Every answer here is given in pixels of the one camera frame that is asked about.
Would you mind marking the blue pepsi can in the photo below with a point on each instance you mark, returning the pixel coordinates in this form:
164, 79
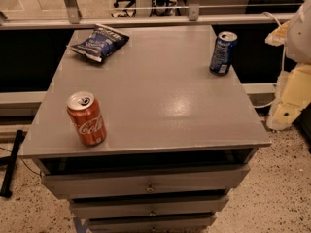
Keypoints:
223, 53

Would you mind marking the grey metal railing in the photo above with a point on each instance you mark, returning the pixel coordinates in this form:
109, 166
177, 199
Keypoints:
84, 14

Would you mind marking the red coca-cola can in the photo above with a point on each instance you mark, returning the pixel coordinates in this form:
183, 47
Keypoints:
84, 111

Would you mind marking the top grey drawer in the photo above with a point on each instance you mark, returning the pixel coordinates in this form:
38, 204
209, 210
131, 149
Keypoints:
113, 184

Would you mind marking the black office chair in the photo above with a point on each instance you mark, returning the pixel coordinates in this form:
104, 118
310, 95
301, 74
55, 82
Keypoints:
126, 10

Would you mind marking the black stand leg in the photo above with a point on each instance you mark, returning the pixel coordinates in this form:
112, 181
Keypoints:
10, 162

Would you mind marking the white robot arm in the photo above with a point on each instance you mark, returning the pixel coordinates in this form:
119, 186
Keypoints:
298, 42

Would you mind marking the grey drawer cabinet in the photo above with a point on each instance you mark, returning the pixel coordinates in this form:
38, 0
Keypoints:
162, 109

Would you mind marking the grey drawer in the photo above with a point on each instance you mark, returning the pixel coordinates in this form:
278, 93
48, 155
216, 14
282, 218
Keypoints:
113, 184
150, 224
150, 207

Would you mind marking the middle grey drawer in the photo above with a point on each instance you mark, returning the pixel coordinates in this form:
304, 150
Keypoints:
150, 207

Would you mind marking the blue chip bag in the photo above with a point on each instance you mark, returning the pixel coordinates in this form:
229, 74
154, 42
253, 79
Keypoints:
102, 42

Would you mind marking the bottom grey drawer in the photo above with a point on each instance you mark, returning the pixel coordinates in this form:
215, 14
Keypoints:
150, 224

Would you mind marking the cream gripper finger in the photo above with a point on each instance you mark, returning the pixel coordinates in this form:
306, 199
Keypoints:
278, 36
281, 115

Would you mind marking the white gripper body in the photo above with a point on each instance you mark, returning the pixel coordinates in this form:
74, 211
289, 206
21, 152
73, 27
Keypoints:
300, 36

